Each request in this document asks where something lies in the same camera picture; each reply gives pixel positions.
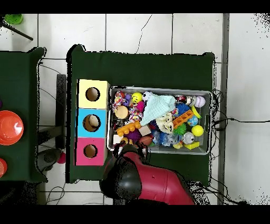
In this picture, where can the wooden box with three holes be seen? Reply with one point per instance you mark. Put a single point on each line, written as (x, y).
(99, 103)

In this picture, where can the cream cloth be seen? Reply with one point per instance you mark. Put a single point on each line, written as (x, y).
(165, 124)

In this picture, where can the brown toy football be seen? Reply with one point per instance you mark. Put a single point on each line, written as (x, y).
(145, 140)

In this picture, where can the orange studded toy brick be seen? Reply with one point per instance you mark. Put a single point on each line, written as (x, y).
(127, 129)

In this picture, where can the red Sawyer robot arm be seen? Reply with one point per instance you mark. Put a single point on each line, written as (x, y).
(156, 179)

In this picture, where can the yellow smiley ball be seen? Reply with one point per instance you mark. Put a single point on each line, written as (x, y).
(137, 97)

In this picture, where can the mint green knitted cloth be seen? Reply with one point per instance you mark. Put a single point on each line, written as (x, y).
(156, 107)

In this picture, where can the black and white soccer ball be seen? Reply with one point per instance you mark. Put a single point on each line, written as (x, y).
(146, 96)

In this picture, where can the black rod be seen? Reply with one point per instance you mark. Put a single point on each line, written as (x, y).
(21, 34)

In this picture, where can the large orange bowl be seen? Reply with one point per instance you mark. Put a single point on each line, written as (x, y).
(9, 129)

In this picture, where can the red ball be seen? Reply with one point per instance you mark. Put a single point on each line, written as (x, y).
(61, 158)

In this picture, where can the plain yellow ball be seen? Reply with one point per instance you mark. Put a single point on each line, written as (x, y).
(197, 130)

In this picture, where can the green cup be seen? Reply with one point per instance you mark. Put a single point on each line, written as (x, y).
(13, 19)

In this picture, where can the small orange bowl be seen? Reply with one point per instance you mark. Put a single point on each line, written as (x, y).
(2, 168)

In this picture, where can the grey rounded object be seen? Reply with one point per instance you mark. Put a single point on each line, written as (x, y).
(49, 157)

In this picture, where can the purple spiky ball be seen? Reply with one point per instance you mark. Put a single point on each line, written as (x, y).
(133, 135)

